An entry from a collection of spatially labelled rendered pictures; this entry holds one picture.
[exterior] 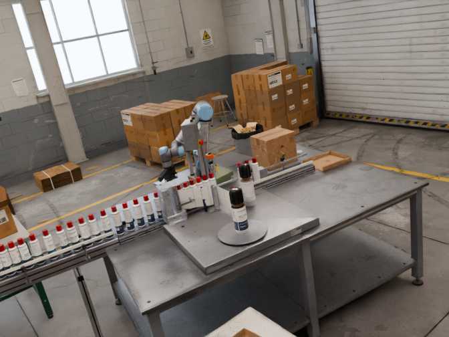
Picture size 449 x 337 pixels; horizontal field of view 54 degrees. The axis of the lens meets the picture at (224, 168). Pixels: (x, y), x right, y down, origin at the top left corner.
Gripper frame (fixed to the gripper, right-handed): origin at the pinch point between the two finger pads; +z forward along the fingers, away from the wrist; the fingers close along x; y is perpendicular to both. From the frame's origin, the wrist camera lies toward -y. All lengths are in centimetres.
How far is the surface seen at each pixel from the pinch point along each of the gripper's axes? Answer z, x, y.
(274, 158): -5, -37, 81
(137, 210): -11, -37, -45
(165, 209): -11, -51, -32
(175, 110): 3, 275, 174
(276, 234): 2, -120, 2
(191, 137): -48, -42, 4
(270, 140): -21, -37, 81
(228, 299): 68, -68, -8
